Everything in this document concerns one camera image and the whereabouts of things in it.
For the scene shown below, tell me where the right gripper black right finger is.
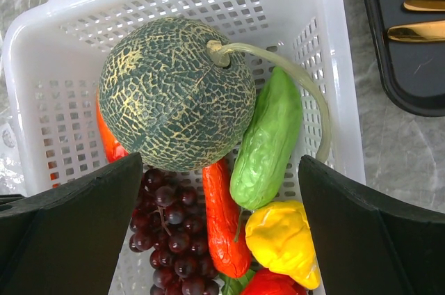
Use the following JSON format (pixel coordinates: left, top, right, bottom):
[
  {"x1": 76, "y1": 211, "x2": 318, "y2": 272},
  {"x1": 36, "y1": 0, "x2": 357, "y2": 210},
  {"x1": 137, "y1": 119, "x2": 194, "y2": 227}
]
[{"x1": 298, "y1": 156, "x2": 444, "y2": 294}]

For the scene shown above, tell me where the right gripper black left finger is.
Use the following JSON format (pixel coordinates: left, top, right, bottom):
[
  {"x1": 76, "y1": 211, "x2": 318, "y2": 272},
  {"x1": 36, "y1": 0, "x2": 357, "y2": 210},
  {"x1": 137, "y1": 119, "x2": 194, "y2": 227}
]
[{"x1": 1, "y1": 153, "x2": 143, "y2": 294}]

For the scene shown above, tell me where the dark purple grape bunch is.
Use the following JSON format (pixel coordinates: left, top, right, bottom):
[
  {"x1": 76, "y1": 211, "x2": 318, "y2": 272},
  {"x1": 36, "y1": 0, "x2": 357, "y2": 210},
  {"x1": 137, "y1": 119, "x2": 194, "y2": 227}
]
[{"x1": 129, "y1": 168, "x2": 220, "y2": 294}]

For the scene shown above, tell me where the green netted melon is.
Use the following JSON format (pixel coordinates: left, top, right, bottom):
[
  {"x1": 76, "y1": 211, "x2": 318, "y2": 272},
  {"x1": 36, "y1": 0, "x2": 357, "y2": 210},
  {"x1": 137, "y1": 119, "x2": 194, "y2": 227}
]
[{"x1": 97, "y1": 17, "x2": 331, "y2": 172}]

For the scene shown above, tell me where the clear zip top bag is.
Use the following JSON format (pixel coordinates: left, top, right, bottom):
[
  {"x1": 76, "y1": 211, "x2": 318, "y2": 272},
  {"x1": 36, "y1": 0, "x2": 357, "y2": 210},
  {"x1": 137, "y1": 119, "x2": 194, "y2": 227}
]
[{"x1": 0, "y1": 107, "x2": 28, "y2": 197}]

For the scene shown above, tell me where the yellow bell pepper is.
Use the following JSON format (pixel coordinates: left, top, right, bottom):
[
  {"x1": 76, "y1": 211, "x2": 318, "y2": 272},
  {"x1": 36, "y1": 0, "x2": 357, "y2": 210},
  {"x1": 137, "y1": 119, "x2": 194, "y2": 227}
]
[{"x1": 245, "y1": 200, "x2": 321, "y2": 290}]

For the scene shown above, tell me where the red orange mango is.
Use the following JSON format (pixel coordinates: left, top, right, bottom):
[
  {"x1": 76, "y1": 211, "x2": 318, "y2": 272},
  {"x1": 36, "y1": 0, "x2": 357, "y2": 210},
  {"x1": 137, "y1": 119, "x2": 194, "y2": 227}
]
[{"x1": 95, "y1": 94, "x2": 129, "y2": 163}]

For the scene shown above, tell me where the green bitter gourd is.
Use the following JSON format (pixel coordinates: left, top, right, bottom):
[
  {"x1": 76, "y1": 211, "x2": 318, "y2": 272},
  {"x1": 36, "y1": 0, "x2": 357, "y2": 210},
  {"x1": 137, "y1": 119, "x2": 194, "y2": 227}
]
[{"x1": 229, "y1": 67, "x2": 302, "y2": 210}]

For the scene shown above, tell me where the orange carrot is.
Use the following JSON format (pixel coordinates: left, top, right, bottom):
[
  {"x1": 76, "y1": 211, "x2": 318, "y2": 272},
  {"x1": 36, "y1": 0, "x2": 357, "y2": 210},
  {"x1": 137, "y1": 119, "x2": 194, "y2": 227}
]
[{"x1": 202, "y1": 159, "x2": 252, "y2": 278}]

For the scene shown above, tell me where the black rectangular tray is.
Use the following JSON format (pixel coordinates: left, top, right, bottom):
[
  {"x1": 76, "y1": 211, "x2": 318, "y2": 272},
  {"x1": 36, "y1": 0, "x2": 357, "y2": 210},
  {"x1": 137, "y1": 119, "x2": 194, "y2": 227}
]
[{"x1": 364, "y1": 0, "x2": 444, "y2": 117}]

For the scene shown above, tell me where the gold knife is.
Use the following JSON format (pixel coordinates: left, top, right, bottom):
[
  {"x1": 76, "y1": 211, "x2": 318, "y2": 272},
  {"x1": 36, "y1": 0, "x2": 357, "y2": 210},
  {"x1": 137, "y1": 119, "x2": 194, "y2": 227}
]
[{"x1": 387, "y1": 20, "x2": 445, "y2": 42}]

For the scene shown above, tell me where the gold spoon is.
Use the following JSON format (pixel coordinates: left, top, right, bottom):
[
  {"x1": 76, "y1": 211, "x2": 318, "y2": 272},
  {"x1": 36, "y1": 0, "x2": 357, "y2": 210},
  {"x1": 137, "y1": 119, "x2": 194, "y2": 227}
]
[{"x1": 403, "y1": 0, "x2": 445, "y2": 13}]

